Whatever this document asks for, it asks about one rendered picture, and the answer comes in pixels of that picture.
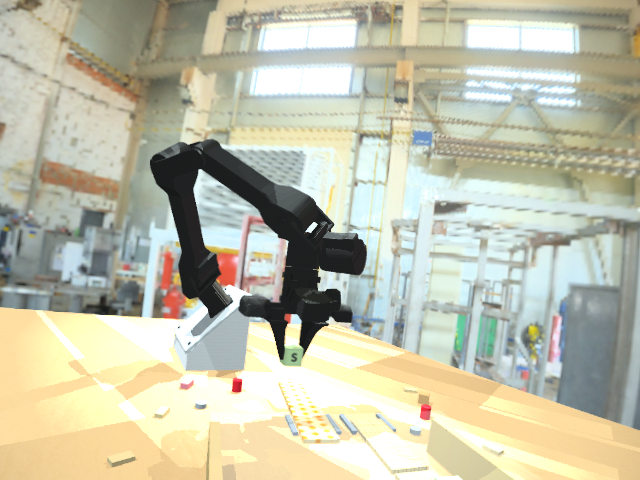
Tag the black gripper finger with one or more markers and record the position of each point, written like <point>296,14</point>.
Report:
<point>278,328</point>
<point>308,332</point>

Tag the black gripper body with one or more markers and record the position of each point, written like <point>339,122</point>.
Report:
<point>261,307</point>

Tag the small pink block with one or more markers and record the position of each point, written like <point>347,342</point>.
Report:
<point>186,384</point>

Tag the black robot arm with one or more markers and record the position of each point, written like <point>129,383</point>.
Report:
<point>286,210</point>

